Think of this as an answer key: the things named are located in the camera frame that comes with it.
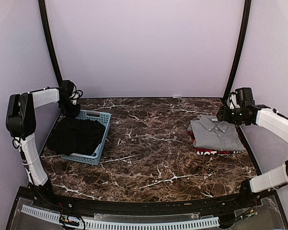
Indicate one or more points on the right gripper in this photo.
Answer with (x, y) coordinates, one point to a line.
(223, 115)

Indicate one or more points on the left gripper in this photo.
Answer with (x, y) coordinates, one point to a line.
(74, 114)

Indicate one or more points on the black long sleeve shirt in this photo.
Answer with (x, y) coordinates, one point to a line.
(73, 135)

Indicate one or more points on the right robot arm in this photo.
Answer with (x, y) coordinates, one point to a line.
(269, 119)

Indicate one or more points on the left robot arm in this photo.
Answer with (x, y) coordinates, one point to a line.
(21, 124)

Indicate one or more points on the grey folded shirt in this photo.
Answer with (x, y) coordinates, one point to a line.
(212, 134)

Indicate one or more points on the light blue plastic basket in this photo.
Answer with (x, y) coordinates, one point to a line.
(94, 159)

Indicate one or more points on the red black folded shirt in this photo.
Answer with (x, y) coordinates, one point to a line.
(211, 152)

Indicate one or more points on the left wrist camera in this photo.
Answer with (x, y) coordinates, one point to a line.
(67, 88)

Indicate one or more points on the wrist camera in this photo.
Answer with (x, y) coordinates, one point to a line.
(67, 88)
(244, 97)

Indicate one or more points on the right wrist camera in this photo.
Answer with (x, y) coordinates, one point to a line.
(244, 97)

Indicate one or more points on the black front rail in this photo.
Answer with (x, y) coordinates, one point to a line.
(211, 206)

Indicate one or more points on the left black frame post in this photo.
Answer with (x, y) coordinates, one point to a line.
(49, 41)

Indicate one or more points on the black frame post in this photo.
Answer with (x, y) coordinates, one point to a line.
(49, 41)
(239, 49)

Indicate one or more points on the right acrylic base plate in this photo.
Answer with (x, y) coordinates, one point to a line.
(266, 216)

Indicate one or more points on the acrylic base plate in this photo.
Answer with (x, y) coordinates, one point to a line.
(266, 216)
(25, 216)

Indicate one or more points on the right black frame post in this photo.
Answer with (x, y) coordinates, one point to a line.
(239, 49)

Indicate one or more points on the white slotted cable duct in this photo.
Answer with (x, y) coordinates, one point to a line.
(120, 222)

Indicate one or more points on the left acrylic base plate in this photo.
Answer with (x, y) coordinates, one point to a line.
(25, 216)

